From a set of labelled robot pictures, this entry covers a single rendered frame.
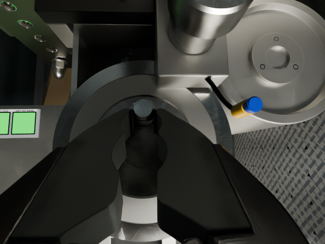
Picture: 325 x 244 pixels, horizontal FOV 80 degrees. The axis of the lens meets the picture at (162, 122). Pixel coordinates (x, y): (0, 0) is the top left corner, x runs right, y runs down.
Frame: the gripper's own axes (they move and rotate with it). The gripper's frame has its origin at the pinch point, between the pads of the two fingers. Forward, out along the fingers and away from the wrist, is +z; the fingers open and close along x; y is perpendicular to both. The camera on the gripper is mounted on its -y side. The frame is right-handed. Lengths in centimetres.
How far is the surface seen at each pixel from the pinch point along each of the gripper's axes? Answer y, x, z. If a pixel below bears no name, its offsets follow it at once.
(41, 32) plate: -0.5, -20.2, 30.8
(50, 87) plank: 62, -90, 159
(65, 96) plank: 80, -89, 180
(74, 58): -1.4, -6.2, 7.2
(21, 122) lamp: 19.4, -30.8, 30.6
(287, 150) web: 9.9, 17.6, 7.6
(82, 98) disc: 1.1, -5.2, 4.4
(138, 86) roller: 0.0, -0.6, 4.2
